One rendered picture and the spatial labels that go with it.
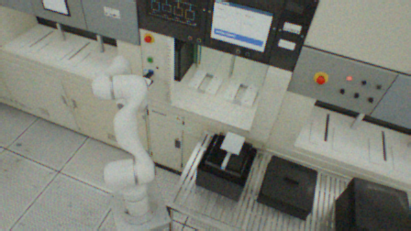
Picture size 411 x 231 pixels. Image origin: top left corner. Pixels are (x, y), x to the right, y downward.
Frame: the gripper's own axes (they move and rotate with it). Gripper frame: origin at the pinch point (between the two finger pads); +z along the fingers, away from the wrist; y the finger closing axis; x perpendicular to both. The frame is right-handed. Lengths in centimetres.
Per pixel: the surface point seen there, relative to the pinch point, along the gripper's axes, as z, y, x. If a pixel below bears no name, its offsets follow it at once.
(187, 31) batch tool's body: 2.5, 23.8, 36.5
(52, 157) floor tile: -27, -92, -110
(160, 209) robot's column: -63, 38, -34
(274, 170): -20, 91, -24
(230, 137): -25, 62, -2
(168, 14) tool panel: 2.4, 12.6, 43.6
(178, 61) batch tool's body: 26.9, 8.0, -5.2
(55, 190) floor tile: -52, -68, -110
